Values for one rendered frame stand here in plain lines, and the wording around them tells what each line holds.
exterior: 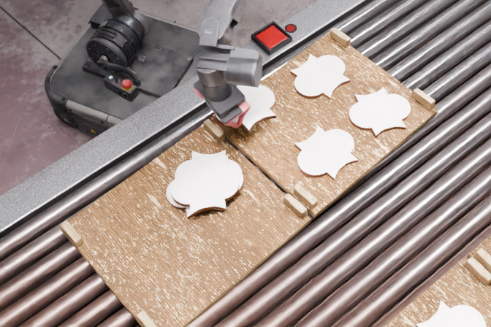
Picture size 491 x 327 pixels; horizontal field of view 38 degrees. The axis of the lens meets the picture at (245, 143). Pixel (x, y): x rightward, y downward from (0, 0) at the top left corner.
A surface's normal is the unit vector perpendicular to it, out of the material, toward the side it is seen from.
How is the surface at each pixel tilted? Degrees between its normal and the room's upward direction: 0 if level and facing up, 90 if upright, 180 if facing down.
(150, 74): 0
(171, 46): 0
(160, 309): 0
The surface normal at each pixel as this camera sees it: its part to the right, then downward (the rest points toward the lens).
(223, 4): -0.21, -0.04
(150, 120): -0.03, -0.57
